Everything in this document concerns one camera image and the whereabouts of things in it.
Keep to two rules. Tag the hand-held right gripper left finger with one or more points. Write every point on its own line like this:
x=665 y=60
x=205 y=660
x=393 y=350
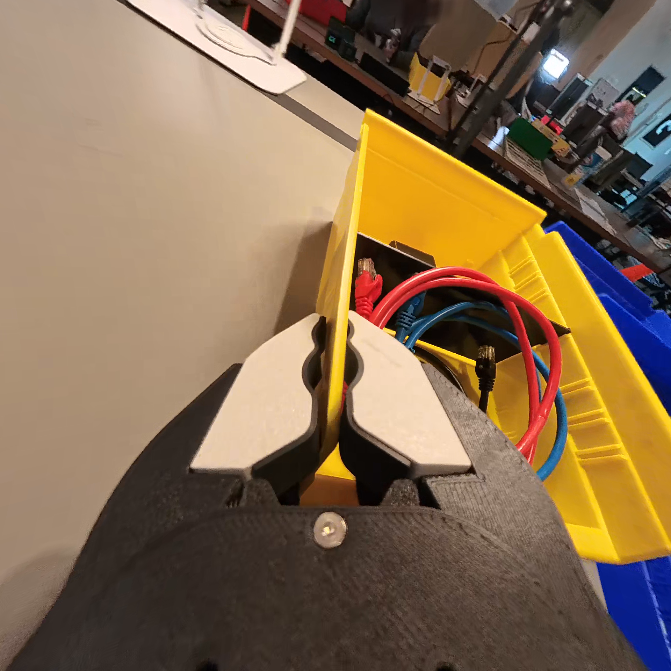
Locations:
x=262 y=414

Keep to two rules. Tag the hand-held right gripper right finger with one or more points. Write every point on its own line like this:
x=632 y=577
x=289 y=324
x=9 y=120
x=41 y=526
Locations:
x=403 y=414

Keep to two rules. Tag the black network switch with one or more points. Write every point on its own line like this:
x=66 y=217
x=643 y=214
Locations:
x=414 y=257

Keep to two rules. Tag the yellow plastic bin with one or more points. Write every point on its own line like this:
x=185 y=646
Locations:
x=445 y=183

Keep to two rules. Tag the blue plastic bin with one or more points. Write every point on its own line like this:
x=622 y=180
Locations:
x=629 y=340

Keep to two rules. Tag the green plastic bin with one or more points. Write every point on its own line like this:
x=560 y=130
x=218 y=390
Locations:
x=527 y=139

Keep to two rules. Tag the small yellow bin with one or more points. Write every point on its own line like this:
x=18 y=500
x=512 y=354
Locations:
x=419 y=78

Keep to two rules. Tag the black metal pole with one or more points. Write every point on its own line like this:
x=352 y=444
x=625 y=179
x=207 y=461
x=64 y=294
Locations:
x=503 y=78

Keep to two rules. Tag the red plastic bin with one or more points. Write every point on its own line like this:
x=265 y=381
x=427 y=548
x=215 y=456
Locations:
x=325 y=10

